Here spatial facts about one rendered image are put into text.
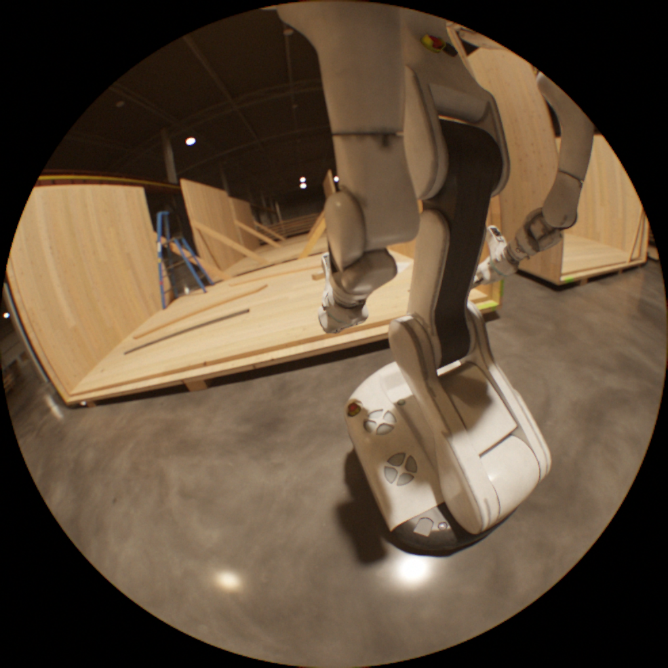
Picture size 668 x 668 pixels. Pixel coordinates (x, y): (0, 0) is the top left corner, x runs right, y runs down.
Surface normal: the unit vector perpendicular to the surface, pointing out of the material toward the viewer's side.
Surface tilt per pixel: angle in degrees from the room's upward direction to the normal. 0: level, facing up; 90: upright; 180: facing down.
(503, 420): 23
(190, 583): 0
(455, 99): 126
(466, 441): 27
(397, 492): 38
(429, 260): 91
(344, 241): 109
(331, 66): 100
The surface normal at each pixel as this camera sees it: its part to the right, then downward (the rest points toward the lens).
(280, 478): -0.20, -0.86
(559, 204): -0.95, 0.19
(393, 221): 0.32, 0.69
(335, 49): -0.62, 0.63
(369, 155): -0.02, 0.75
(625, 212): -0.97, 0.22
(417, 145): -0.86, 0.40
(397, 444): 0.00, -0.42
